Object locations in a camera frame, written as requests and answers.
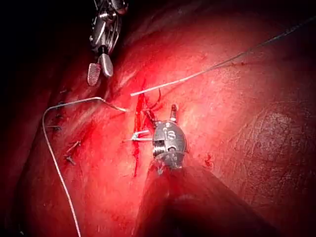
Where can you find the left arm needle driver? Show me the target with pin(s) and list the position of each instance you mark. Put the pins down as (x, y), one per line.
(170, 137)

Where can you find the right arm needle driver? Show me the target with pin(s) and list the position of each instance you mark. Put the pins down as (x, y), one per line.
(106, 29)

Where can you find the black stitching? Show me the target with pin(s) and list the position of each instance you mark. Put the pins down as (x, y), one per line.
(74, 146)

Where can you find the left arm needle driver jaw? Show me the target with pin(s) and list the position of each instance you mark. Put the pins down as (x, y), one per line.
(174, 113)
(151, 118)

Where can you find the right arm needle driver jaw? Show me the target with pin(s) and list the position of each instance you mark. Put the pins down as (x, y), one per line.
(93, 74)
(106, 65)

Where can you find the dark left arm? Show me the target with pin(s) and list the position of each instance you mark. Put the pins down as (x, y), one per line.
(197, 197)

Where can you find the tissue pad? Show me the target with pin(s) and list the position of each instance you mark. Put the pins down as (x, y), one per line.
(222, 103)

